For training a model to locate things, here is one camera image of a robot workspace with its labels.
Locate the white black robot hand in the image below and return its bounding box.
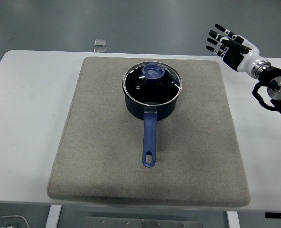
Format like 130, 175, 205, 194
206, 23, 266, 73

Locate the glass pot lid blue knob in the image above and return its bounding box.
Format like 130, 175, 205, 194
122, 60, 183, 106

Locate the white table leg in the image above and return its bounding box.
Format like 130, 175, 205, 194
45, 205, 63, 228
226, 210, 241, 228

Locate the beige fabric mat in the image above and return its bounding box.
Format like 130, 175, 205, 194
47, 56, 252, 208

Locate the grey metal plate with screws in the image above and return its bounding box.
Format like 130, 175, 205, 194
84, 216, 203, 228

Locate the white rounded tray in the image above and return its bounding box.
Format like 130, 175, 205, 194
0, 215, 30, 228

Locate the dark pot with blue handle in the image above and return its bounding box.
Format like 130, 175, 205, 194
124, 89, 180, 169

